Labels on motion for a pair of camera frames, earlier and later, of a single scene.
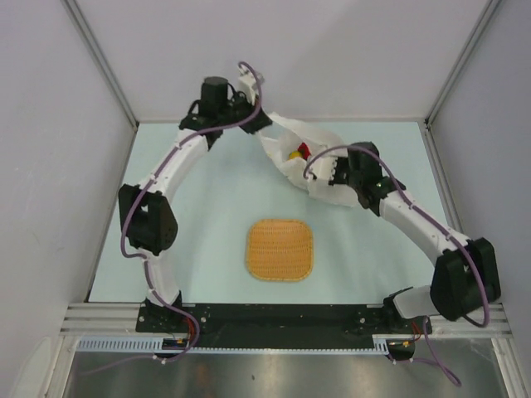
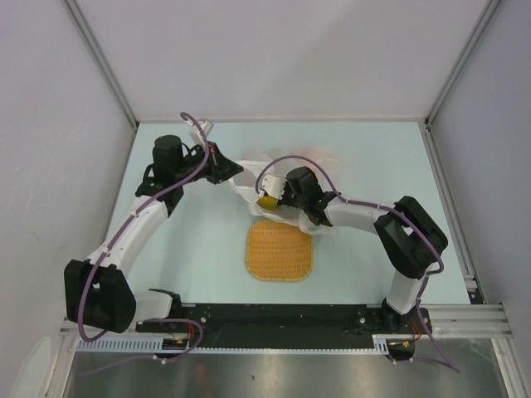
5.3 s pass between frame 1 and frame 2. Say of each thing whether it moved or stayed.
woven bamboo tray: stayed
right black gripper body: moved
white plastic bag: moved
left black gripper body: moved
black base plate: stayed
